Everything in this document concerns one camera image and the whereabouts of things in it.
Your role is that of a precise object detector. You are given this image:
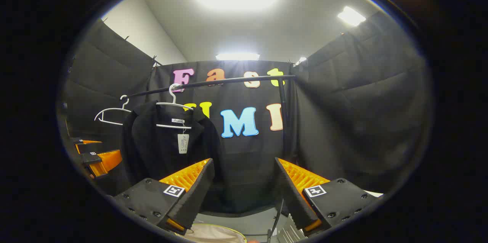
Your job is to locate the beige round laundry hamper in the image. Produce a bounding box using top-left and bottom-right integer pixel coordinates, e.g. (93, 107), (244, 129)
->
(183, 223), (248, 243)

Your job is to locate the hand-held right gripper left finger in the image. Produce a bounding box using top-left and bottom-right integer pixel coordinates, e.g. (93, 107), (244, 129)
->
(113, 158), (215, 236)

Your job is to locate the black metal clothes rack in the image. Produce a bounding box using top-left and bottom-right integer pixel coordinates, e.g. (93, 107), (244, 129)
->
(127, 75), (297, 159)

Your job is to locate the black knit jacket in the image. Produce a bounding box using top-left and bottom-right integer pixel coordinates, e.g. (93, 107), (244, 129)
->
(121, 100), (223, 198)

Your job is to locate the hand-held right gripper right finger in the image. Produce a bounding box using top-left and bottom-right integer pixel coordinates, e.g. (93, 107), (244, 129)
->
(274, 157), (382, 236)

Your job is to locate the thin black cable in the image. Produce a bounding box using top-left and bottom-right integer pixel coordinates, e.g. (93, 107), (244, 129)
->
(266, 198), (285, 243)

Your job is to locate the white plastic clothes hanger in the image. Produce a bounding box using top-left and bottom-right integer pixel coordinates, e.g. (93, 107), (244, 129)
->
(156, 83), (194, 130)
(94, 95), (132, 126)

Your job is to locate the black backdrop cloth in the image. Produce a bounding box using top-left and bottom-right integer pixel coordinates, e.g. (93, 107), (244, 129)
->
(63, 10), (429, 213)

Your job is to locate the long ceiling light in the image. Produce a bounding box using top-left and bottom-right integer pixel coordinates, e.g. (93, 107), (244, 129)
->
(215, 53), (261, 61)

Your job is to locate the grey slatted panel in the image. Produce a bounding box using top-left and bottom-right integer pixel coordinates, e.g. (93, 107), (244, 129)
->
(276, 214), (307, 243)

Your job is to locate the rectangular ceiling light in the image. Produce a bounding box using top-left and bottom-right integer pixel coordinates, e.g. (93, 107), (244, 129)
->
(337, 6), (366, 27)

